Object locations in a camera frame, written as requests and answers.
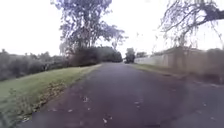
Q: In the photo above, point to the small dark tree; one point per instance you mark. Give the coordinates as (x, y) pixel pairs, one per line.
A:
(130, 55)

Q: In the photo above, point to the dark hedge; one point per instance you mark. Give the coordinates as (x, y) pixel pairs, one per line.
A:
(90, 56)

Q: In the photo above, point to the grey asphalt road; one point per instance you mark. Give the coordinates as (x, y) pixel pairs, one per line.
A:
(120, 96)

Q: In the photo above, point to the narrow grass strip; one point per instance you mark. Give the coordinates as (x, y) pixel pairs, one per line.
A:
(150, 68)

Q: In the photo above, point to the tall leafy tree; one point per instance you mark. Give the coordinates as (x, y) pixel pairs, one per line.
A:
(83, 23)

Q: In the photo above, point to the long fence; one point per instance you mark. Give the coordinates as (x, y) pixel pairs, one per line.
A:
(186, 61)

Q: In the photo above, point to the grass verge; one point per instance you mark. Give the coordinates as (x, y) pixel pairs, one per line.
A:
(33, 86)

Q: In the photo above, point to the row of bushes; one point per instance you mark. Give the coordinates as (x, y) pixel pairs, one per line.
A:
(26, 66)

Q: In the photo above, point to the tree with hanging branches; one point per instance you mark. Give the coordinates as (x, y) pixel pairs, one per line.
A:
(200, 13)

